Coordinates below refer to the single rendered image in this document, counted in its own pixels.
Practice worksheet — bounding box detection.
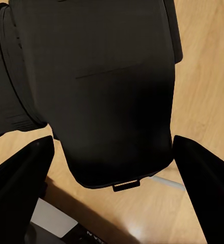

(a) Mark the camera tripod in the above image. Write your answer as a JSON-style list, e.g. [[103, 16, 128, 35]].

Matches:
[[147, 175, 187, 192]]

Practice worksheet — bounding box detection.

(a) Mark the digital camera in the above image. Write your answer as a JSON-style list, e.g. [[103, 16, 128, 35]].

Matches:
[[0, 0, 183, 192]]

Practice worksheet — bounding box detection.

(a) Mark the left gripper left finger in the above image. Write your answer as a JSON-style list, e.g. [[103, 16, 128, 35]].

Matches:
[[0, 135, 55, 244]]

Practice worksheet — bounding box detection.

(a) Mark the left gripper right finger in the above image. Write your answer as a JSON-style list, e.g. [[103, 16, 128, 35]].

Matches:
[[172, 135, 224, 244]]

